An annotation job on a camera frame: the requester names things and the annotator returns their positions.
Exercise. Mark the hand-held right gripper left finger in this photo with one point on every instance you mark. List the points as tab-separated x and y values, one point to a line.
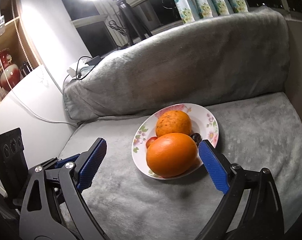
91	166

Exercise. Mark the spotted orange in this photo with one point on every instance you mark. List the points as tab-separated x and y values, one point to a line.
173	123

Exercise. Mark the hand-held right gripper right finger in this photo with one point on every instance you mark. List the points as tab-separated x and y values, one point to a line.
213	167

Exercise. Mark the red tomato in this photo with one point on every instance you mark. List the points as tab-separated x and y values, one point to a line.
151	142

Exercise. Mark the dark window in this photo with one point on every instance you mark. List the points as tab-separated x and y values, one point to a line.
161	5

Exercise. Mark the white floral plate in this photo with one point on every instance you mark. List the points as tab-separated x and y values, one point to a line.
205	122

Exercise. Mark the black power adapter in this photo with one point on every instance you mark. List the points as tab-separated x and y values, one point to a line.
94	60

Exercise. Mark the dark cups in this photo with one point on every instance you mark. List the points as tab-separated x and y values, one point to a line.
25	68

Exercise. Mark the black tripod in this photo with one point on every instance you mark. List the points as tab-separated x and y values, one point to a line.
126	15

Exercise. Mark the floral curtain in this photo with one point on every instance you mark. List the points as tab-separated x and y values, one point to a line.
203	2

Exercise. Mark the large smooth orange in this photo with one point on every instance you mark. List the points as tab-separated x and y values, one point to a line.
170	155

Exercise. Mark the white wall charger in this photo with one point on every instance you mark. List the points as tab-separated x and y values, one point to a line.
0	26

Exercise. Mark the grey fleece bolster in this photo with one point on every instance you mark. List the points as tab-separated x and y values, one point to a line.
178	62

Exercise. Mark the wooden shelf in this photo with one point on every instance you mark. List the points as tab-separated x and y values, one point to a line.
28	42

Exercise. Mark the black monitor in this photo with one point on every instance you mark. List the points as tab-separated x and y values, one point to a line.
96	40

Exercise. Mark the red and white vase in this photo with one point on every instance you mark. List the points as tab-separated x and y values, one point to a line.
8	76

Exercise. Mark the dark purple plum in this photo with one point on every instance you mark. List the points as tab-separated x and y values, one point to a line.
196	138

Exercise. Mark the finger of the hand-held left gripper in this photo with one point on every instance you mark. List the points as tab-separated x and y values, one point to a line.
62	161

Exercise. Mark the white power adapter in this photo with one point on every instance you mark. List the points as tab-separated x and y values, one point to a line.
72	70

